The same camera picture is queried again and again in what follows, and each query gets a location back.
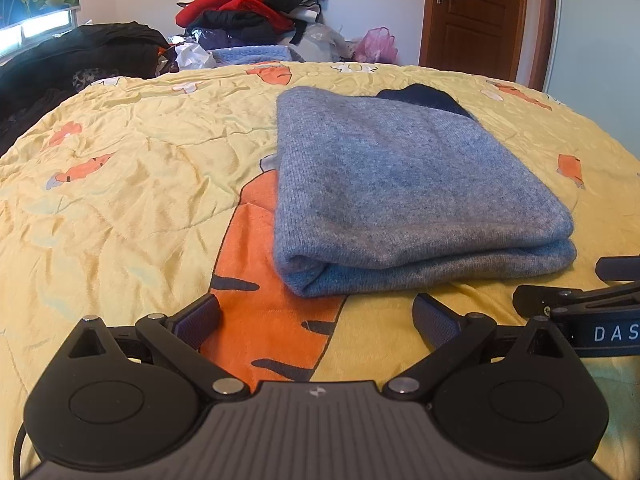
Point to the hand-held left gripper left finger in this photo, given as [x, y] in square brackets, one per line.
[200, 320]

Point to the window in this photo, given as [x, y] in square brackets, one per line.
[35, 30]

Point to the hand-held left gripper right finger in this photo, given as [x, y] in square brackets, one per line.
[435, 320]

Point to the yellow carrot print blanket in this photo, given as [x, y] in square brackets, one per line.
[125, 185]

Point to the pink plastic bag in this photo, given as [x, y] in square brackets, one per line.
[375, 47]

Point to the light blue fleece blanket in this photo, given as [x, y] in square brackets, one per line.
[255, 55]

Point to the clear plastic bag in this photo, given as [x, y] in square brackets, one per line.
[325, 42]

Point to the white crumpled bag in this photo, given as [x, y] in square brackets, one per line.
[195, 57]

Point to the brown wooden door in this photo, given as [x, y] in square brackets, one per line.
[475, 20]

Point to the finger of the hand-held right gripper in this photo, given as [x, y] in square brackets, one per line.
[590, 297]
[620, 267]

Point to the grey and navy sequin sweater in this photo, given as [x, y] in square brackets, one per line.
[400, 185]

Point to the black jacket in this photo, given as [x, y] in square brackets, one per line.
[75, 65]

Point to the dark navy garment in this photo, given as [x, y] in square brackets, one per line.
[235, 27]

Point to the red garment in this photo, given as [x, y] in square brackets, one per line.
[230, 2]

